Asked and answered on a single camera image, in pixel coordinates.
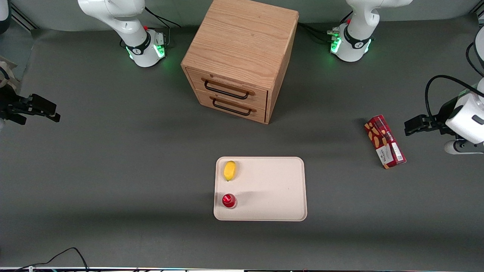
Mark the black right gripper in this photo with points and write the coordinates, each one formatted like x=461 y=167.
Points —
x=8 y=104

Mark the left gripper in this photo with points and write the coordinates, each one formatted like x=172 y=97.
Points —
x=439 y=119

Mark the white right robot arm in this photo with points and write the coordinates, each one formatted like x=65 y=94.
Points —
x=143 y=49

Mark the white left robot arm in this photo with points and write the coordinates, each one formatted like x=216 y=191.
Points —
x=351 y=45

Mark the red cookie box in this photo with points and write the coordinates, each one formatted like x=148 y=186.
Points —
x=383 y=141

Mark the beige plastic tray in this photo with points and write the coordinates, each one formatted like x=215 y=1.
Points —
x=268 y=189

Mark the yellow lemon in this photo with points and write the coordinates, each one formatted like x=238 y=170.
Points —
x=229 y=170

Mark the wooden drawer cabinet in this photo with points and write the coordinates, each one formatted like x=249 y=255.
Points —
x=242 y=37

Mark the red soda can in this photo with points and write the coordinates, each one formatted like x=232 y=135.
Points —
x=228 y=200

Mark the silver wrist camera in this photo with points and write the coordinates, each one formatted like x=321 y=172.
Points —
x=459 y=147

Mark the aluminium frame rail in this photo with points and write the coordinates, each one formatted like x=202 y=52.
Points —
x=24 y=19
x=477 y=15

